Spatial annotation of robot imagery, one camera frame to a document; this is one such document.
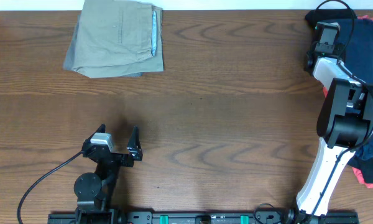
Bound left black cable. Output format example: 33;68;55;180
17;151;85;224

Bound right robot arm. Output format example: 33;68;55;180
289;40;373;223

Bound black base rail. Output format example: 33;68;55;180
47;208;360;224

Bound folded khaki shorts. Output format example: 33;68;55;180
74;0;164;74

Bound navy blue shorts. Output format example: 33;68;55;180
320;19;373;160

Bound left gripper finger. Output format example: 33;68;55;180
86;124;106;143
127;126;143;161

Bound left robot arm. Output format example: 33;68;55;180
74;124;143;212

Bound right black cable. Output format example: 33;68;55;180
310;0;373;218

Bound black cable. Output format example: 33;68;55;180
310;0;373;218
17;151;85;224

